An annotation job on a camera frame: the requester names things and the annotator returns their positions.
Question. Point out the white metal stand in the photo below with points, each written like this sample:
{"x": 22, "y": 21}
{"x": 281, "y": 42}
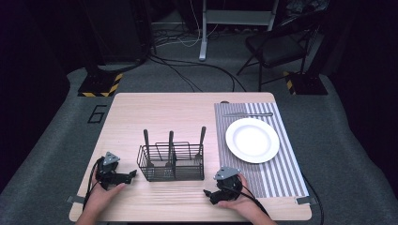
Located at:
{"x": 204, "y": 37}

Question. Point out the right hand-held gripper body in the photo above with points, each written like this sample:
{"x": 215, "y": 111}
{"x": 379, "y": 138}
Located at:
{"x": 227, "y": 184}

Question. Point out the person's left hand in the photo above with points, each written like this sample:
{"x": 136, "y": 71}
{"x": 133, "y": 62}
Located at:
{"x": 100, "y": 198}

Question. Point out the black yellow-striped stand base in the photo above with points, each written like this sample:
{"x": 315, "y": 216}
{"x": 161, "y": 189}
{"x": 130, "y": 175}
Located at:
{"x": 308, "y": 83}
{"x": 100, "y": 84}

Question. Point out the person's right hand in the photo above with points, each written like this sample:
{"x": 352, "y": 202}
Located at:
{"x": 242, "y": 203}

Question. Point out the black folding chair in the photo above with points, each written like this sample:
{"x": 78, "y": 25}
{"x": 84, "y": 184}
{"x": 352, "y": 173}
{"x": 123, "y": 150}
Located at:
{"x": 275, "y": 47}

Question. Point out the grey striped placemat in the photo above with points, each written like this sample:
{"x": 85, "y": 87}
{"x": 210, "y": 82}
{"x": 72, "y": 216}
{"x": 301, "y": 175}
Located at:
{"x": 281, "y": 175}

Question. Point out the grey metal table clip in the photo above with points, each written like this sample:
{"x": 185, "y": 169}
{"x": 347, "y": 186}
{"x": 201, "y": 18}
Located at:
{"x": 75, "y": 199}
{"x": 306, "y": 200}

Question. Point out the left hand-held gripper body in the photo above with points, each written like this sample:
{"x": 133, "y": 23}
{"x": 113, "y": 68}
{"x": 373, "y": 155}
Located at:
{"x": 108, "y": 175}

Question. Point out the white round plate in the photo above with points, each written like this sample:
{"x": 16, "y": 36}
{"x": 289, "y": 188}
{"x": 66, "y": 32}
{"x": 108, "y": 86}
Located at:
{"x": 252, "y": 140}

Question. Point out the silver table knife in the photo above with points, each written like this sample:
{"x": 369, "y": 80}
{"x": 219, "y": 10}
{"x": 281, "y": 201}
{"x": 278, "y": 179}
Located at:
{"x": 247, "y": 114}

